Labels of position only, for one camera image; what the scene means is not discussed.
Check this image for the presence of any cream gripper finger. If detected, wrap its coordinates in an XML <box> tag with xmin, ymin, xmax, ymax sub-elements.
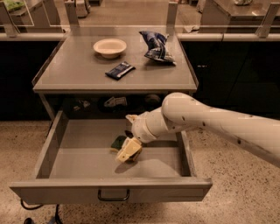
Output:
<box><xmin>125</xmin><ymin>115</ymin><xmax>137</xmax><ymax>123</ymax></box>
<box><xmin>116</xmin><ymin>146</ymin><xmax>140</xmax><ymax>163</ymax></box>

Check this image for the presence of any green and yellow sponge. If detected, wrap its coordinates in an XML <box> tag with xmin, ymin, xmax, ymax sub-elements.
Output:
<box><xmin>111</xmin><ymin>136</ymin><xmax>126</xmax><ymax>152</ymax></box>

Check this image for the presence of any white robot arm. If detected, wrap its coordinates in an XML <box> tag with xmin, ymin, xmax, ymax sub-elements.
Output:
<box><xmin>116</xmin><ymin>93</ymin><xmax>280</xmax><ymax>167</ymax></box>

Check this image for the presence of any grey open top drawer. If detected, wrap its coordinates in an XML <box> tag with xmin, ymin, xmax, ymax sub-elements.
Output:
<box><xmin>10</xmin><ymin>110</ymin><xmax>212</xmax><ymax>205</ymax></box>

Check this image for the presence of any grey counter cabinet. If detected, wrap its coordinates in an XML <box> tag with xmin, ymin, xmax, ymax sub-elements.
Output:
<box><xmin>33</xmin><ymin>25</ymin><xmax>198</xmax><ymax>119</ymax></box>

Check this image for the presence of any dark blue snack packet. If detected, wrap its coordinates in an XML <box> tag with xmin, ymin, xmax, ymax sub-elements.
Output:
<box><xmin>105</xmin><ymin>61</ymin><xmax>135</xmax><ymax>81</ymax></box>

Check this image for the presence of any white bowl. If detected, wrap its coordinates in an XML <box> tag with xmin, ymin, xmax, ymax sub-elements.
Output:
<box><xmin>93</xmin><ymin>38</ymin><xmax>127</xmax><ymax>59</ymax></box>

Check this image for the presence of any blue chip bag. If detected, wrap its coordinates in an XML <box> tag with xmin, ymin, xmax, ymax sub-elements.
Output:
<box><xmin>140</xmin><ymin>31</ymin><xmax>176</xmax><ymax>65</ymax></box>

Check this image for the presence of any green object on background table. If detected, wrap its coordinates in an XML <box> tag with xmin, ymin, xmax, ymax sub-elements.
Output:
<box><xmin>3</xmin><ymin>0</ymin><xmax>25</xmax><ymax>12</ymax></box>

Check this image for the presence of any black drawer handle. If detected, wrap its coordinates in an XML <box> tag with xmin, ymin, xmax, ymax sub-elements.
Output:
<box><xmin>97</xmin><ymin>189</ymin><xmax>130</xmax><ymax>202</ymax></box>

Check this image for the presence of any black floor cable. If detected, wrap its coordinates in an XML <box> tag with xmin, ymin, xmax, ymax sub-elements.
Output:
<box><xmin>19</xmin><ymin>199</ymin><xmax>64</xmax><ymax>224</ymax></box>

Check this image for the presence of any white horizontal rail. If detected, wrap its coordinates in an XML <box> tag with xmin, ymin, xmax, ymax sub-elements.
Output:
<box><xmin>0</xmin><ymin>32</ymin><xmax>280</xmax><ymax>42</ymax></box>

